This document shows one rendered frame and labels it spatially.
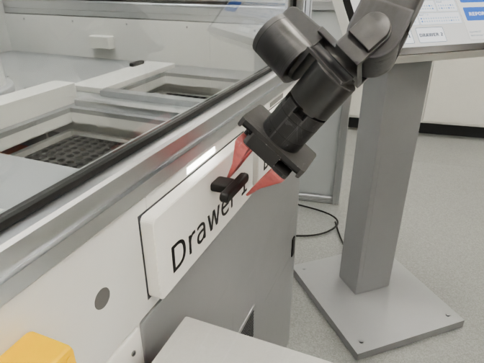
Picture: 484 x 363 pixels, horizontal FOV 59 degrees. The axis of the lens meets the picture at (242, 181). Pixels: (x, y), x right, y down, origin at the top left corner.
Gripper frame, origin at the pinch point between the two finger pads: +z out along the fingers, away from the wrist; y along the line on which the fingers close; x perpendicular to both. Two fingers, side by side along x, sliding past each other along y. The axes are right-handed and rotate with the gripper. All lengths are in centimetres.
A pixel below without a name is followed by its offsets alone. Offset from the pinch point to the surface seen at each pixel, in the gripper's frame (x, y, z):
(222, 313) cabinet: -2.8, -12.7, 25.0
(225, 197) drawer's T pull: 6.7, 0.0, -0.9
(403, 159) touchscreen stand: -94, -33, 11
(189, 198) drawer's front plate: 10.0, 3.1, 0.4
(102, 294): 24.4, 2.1, 4.6
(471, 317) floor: -97, -95, 40
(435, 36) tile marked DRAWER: -85, -11, -23
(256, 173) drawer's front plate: -14.1, -0.4, 6.0
